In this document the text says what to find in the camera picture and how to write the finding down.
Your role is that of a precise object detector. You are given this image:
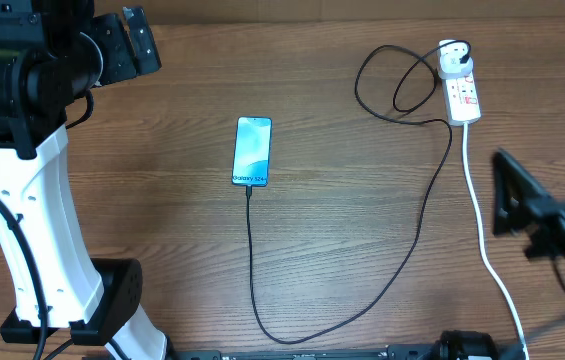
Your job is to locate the white power strip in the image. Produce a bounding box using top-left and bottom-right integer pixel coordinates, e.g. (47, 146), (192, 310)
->
(441, 71), (481, 126)

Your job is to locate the Samsung Galaxy smartphone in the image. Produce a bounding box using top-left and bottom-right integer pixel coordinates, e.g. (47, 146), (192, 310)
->
(231, 117), (272, 187)

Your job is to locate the black USB charging cable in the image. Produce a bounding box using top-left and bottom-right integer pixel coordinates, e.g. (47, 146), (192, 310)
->
(245, 39), (474, 346)

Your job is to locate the white power strip cord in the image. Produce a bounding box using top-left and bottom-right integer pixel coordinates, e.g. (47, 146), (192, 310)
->
(461, 122), (530, 360)

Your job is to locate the white charger plug adapter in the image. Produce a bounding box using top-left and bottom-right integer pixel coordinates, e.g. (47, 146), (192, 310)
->
(437, 39), (474, 80)

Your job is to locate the cardboard panel at back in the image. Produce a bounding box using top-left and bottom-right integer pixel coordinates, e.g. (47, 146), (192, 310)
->
(95, 0), (565, 25)

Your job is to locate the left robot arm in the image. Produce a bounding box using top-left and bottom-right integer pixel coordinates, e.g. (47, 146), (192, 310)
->
(0, 0), (176, 359)

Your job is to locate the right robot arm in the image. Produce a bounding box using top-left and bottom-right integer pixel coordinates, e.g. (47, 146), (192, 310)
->
(432, 134), (565, 359)

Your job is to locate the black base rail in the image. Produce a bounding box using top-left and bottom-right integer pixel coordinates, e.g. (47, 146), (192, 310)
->
(169, 344), (442, 360)

